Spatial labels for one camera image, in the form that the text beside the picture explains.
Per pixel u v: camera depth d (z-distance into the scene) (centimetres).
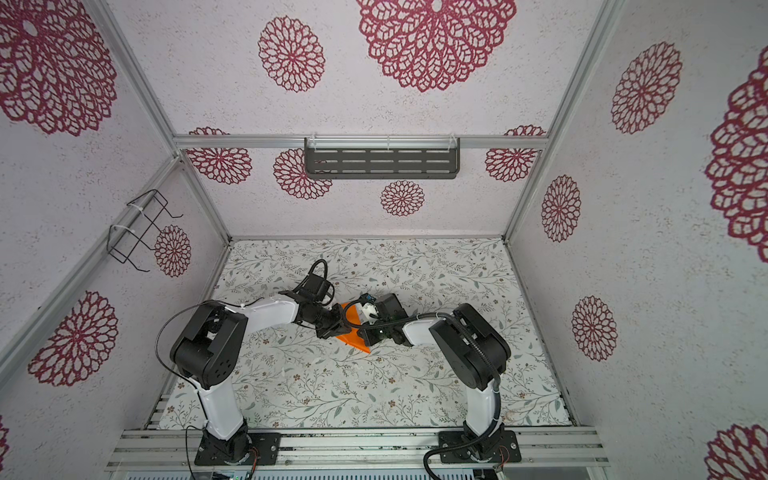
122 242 73
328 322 85
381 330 83
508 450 73
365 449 75
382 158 96
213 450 75
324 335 85
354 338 93
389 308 78
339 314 85
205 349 50
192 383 52
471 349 50
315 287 80
